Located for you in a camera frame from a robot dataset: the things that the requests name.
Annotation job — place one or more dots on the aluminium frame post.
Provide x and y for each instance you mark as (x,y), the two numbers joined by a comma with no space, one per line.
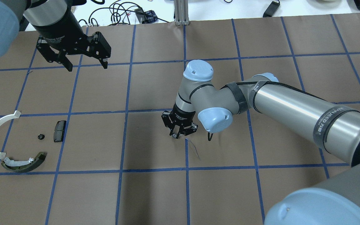
(181,17)

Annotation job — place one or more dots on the olive brake shoe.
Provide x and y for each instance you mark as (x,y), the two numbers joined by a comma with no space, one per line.
(24,166)

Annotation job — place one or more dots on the black brake pad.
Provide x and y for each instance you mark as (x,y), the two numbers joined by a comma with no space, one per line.
(59,131)

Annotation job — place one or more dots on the black power adapter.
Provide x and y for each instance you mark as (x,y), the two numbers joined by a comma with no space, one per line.
(271,9)

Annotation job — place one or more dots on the black bearing gear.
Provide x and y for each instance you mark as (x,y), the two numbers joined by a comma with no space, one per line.
(41,136)

